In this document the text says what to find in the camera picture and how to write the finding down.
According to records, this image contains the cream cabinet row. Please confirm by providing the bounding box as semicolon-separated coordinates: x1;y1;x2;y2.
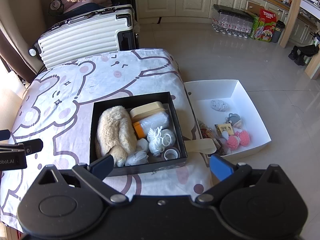
135;0;320;47

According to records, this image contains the beige wooden scoop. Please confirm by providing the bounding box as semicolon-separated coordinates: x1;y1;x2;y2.
184;139;217;155

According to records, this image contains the grey plush mouse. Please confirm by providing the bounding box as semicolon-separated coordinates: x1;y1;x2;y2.
224;113;243;128

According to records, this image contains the brown bandage roll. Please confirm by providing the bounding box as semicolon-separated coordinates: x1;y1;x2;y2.
164;147;180;160

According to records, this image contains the white ribbed suitcase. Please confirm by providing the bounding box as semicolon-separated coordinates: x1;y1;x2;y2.
29;5;140;69

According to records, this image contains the oval wooden box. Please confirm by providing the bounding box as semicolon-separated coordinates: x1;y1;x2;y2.
129;101;166;120

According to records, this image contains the pack of water bottles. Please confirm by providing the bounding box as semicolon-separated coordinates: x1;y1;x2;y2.
212;4;254;39

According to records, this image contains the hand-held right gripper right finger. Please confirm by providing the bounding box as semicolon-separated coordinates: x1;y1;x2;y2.
194;154;288;204

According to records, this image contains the dark blue cloth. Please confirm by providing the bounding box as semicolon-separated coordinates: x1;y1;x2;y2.
60;2;108;18

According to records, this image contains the dark brown packet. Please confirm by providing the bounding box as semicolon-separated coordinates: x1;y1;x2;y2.
215;139;229;156

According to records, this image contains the white box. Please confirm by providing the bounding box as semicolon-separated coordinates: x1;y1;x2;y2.
184;79;272;158

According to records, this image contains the white mesh cloth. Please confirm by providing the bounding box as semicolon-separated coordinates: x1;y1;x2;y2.
124;138;150;167

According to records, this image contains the green red carton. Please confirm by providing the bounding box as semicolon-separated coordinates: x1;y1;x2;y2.
251;9;278;42

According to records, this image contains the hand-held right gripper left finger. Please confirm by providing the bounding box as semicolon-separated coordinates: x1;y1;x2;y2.
37;153;128;205

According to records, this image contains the white yarn ball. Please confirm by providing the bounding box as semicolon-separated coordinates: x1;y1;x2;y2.
147;126;176;155

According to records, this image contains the small yellow box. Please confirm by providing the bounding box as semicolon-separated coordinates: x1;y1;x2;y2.
214;123;234;136

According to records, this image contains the black bag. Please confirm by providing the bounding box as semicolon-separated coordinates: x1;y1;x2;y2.
289;44;319;67

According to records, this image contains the light wooden table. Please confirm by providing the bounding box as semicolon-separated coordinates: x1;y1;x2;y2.
279;0;320;80

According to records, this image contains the black box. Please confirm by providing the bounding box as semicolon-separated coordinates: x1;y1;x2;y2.
89;92;188;177

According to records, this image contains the black waste bin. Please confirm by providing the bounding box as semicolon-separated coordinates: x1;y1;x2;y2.
271;20;286;43

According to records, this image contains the bear printed blanket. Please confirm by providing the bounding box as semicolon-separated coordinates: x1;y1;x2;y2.
0;48;213;233

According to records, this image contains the beige plush toy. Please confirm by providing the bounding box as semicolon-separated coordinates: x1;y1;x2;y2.
95;106;138;167

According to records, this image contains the pink pompom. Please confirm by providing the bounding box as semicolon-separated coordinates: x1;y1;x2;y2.
237;130;251;146
226;135;241;151

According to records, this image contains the patterned snack packet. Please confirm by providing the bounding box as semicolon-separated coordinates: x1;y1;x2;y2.
197;120;216;140

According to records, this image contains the white bag roll orange end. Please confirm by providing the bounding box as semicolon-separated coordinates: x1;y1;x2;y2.
132;112;170;139

